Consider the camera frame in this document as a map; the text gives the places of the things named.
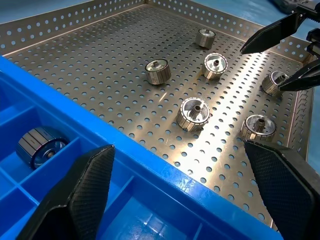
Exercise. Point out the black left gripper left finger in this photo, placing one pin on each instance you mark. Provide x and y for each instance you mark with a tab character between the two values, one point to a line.
75	200

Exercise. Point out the perforated metal tray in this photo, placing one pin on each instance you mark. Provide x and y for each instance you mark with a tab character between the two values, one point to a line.
100	75

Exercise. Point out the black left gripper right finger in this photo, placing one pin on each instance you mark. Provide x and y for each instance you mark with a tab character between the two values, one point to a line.
287	190

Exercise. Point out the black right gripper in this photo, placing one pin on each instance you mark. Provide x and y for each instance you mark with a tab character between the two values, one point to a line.
311	10

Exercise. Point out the blue compartment tray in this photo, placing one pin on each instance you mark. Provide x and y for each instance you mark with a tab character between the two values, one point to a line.
150	175

